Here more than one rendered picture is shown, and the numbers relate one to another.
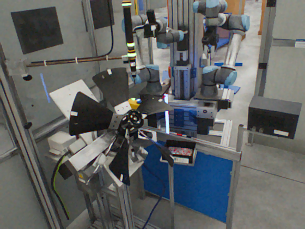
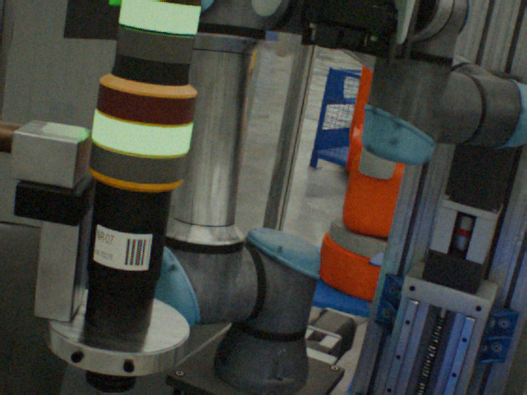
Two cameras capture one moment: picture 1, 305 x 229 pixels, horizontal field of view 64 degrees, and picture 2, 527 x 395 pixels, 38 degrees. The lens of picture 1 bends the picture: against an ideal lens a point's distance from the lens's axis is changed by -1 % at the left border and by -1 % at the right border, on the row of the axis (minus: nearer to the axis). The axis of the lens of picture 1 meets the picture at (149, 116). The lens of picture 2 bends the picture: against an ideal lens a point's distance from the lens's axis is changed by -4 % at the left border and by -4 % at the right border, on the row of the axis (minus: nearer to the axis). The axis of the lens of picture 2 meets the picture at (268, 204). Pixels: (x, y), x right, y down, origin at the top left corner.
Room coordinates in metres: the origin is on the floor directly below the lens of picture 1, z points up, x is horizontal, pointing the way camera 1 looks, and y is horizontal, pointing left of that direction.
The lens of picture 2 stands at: (1.00, 0.02, 1.63)
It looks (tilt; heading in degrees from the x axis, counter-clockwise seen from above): 16 degrees down; 358
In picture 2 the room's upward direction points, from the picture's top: 10 degrees clockwise
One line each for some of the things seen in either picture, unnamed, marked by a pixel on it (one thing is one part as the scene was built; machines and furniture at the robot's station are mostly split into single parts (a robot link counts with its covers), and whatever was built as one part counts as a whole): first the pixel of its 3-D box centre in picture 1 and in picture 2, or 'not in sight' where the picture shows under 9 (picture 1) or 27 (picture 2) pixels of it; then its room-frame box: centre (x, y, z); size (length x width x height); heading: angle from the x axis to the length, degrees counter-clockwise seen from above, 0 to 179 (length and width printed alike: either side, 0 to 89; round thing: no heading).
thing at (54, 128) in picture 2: not in sight; (63, 147); (1.34, 0.10, 1.54); 0.02 x 0.02 x 0.02; 0
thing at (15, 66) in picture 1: (17, 66); not in sight; (1.33, 0.69, 1.54); 0.10 x 0.07 x 0.09; 90
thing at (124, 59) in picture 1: (130, 64); (105, 243); (1.34, 0.08, 1.50); 0.09 x 0.07 x 0.10; 90
